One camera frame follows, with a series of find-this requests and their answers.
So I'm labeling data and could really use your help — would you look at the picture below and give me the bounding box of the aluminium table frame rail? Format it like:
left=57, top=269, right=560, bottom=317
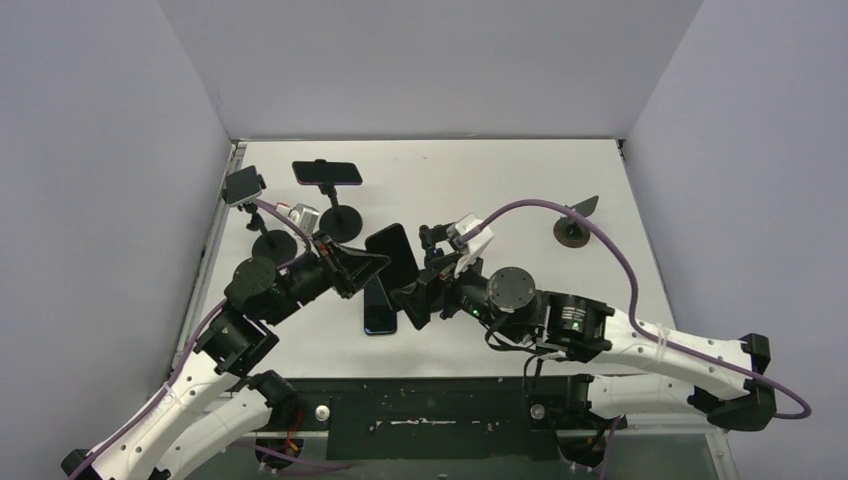
left=166, top=139, right=248, bottom=377

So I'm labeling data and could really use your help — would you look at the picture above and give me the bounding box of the black round-base stand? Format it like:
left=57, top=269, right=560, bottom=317
left=418, top=224, right=457, bottom=266
left=319, top=184, right=363, bottom=243
left=237, top=203, right=297, bottom=265

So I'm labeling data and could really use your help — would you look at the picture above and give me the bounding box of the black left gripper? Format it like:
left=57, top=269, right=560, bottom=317
left=263, top=230, right=390, bottom=326

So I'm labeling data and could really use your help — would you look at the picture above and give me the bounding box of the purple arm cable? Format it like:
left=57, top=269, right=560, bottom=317
left=66, top=198, right=352, bottom=480
left=457, top=198, right=813, bottom=480

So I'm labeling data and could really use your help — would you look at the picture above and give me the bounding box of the black smartphone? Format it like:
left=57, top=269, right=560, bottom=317
left=364, top=223, right=419, bottom=294
left=363, top=278, right=397, bottom=336

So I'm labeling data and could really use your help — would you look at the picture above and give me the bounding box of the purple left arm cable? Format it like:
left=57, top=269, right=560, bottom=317
left=66, top=198, right=352, bottom=480

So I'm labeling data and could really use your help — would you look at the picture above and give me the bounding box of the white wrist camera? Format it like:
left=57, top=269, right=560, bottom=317
left=447, top=214, right=494, bottom=278
left=276, top=202, right=321, bottom=235

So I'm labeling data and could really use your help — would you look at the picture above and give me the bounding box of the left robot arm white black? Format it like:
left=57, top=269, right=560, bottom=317
left=61, top=233, right=390, bottom=479

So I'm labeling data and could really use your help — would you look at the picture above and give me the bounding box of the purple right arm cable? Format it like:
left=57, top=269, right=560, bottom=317
left=457, top=198, right=813, bottom=480

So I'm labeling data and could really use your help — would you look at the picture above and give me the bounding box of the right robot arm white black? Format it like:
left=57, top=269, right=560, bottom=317
left=390, top=262, right=776, bottom=432

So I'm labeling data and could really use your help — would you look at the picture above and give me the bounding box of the grey smartphone on left stand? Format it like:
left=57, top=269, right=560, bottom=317
left=221, top=165, right=267, bottom=207

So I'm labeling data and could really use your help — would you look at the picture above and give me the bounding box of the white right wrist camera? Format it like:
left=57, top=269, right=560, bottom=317
left=447, top=214, right=494, bottom=278

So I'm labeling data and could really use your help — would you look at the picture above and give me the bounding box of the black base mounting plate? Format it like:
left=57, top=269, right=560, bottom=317
left=248, top=375, right=614, bottom=466

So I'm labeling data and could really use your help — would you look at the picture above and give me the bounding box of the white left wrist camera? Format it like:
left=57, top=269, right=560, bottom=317
left=276, top=202, right=321, bottom=235

